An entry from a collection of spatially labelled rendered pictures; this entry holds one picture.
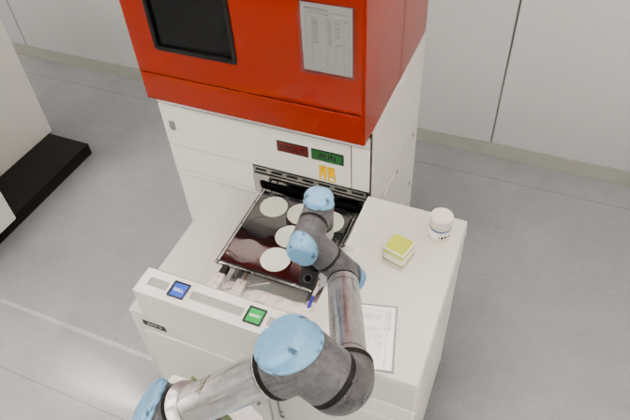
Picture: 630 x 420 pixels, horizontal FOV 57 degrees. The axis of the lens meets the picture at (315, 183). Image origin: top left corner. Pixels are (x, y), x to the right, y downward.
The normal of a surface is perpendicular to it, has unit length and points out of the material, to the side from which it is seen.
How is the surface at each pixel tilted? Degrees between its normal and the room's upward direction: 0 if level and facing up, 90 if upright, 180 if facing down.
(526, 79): 90
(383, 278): 0
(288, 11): 90
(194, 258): 0
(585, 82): 90
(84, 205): 0
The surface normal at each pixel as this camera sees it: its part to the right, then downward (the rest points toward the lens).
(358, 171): -0.38, 0.66
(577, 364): -0.05, -0.72
